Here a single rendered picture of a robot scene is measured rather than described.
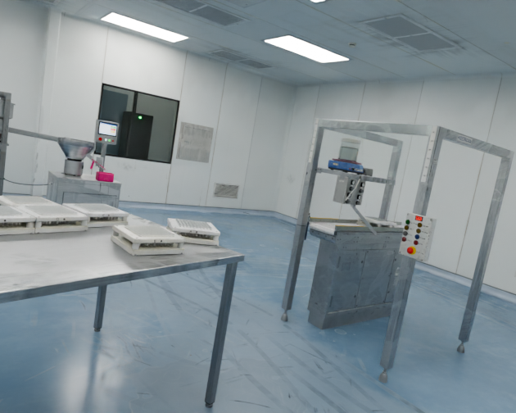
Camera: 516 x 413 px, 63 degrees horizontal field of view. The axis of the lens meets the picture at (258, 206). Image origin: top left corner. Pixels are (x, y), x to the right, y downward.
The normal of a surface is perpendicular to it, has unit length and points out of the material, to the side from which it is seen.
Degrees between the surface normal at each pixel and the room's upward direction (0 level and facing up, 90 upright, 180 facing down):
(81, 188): 90
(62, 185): 90
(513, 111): 90
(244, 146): 90
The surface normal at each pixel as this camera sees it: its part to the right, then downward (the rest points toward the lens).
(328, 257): -0.77, -0.05
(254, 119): 0.57, 0.20
